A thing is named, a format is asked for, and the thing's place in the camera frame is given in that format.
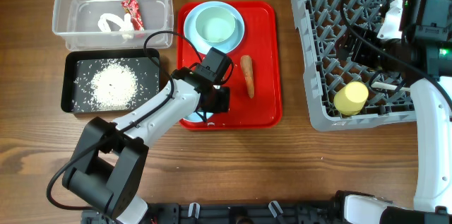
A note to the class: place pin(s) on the small light blue bowl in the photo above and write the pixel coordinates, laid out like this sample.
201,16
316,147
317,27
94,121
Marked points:
198,116

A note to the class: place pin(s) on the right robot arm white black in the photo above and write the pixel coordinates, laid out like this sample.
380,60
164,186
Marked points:
422,56

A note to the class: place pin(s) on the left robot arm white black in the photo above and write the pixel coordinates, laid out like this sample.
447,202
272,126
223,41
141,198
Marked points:
107,164

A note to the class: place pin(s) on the red serving tray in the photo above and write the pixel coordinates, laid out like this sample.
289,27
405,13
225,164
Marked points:
260,43

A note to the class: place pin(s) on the orange carrot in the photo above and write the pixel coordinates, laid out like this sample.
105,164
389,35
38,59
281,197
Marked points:
247,69

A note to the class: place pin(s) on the green bowl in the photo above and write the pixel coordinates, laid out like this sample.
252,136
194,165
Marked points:
215,24

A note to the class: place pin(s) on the clear plastic bin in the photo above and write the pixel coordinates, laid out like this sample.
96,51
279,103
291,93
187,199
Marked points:
76,22

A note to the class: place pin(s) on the white rice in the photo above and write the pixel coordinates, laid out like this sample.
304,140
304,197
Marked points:
102,85

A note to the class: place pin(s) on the yellow cup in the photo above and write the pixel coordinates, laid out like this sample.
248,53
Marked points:
351,99

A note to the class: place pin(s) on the red snack wrapper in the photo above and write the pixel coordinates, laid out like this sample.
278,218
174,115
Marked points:
132,17

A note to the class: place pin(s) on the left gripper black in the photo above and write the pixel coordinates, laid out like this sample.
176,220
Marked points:
224,104

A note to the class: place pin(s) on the white plastic spoon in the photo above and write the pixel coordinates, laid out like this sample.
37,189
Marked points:
386,86

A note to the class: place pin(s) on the black tray bin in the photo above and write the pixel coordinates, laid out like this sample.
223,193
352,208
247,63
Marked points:
72,58

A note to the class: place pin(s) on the large light blue plate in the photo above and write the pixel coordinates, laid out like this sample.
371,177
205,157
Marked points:
201,45

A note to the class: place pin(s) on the white tissue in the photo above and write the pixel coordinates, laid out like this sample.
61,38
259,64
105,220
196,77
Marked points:
107,18

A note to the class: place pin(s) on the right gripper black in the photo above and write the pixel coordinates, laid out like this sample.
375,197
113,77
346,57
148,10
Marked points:
361,53

